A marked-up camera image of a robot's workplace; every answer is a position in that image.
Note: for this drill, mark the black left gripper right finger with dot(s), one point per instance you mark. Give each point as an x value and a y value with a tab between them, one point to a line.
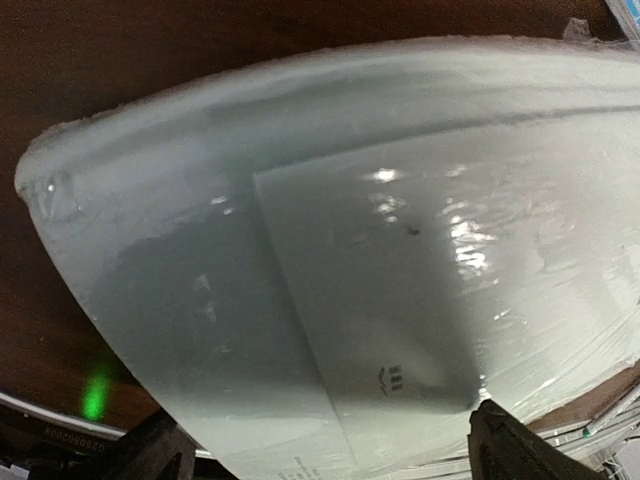
500	447

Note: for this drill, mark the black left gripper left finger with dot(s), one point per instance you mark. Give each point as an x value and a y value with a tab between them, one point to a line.
157	448

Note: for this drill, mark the grey plastic-wrapped book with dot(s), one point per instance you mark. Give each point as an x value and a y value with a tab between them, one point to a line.
319	266

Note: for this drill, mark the thin green white pen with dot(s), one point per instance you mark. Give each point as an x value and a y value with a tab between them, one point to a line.
611	398

